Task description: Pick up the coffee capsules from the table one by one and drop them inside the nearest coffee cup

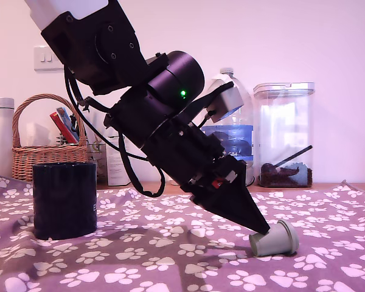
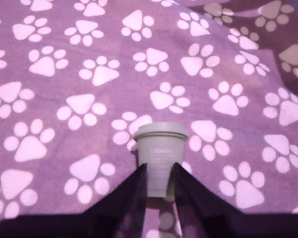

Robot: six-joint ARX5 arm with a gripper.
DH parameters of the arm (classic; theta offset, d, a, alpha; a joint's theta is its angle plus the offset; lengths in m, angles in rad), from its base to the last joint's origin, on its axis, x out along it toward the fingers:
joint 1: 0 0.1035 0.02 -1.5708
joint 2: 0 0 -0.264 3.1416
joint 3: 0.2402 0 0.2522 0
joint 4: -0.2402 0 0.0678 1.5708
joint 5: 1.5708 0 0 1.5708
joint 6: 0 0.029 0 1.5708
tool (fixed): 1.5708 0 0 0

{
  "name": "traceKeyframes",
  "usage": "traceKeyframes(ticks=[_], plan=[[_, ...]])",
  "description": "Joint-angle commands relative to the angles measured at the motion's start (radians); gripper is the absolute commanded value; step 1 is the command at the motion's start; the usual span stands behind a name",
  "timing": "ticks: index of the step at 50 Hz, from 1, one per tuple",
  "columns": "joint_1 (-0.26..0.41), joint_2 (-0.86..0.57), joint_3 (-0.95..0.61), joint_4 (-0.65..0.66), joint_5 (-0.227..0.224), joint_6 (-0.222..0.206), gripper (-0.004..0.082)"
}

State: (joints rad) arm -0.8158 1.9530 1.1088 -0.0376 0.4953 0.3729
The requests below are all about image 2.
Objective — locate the grey coffee capsule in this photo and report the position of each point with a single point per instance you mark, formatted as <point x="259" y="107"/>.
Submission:
<point x="159" y="153"/>

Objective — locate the purple paw print cloth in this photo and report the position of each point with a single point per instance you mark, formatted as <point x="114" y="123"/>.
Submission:
<point x="64" y="74"/>

